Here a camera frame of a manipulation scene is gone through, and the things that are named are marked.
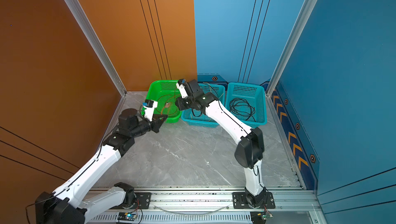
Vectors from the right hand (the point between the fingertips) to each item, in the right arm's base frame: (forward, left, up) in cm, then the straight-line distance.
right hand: (179, 102), depth 81 cm
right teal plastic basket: (+27, -51, -22) cm, 62 cm away
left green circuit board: (-47, +23, -27) cm, 59 cm away
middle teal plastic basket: (-6, -10, -6) cm, 13 cm away
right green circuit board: (-47, -39, -27) cm, 66 cm away
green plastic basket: (+31, +17, -23) cm, 42 cm away
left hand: (-9, +5, 0) cm, 10 cm away
